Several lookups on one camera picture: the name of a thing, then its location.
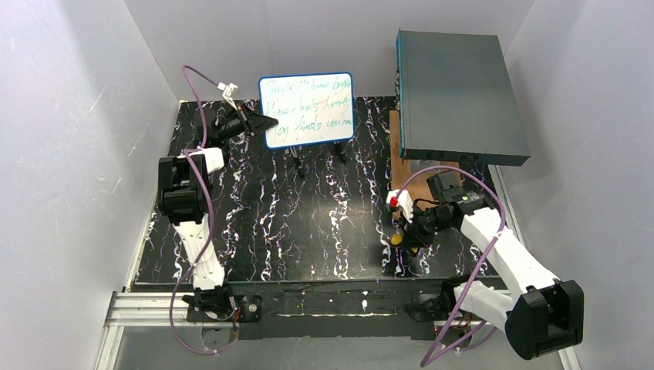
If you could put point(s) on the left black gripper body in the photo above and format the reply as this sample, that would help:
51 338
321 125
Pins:
245 121

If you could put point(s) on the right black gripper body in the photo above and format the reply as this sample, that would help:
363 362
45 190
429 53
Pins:
415 230

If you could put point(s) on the yellow bone shaped eraser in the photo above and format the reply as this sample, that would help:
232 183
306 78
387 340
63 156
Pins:
396 240

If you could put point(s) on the blue framed whiteboard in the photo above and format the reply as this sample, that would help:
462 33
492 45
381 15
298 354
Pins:
310 109

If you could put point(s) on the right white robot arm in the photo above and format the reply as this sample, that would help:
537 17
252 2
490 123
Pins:
508 288

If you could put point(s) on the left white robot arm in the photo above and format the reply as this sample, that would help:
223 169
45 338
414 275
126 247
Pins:
184 198

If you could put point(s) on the dark grey metal box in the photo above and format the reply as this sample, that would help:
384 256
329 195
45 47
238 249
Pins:
456 102

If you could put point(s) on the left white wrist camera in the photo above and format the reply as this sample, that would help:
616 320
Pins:
227 90

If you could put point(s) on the wire whiteboard stand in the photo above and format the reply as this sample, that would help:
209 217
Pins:
311 157

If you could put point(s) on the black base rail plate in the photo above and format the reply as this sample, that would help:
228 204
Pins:
332 306

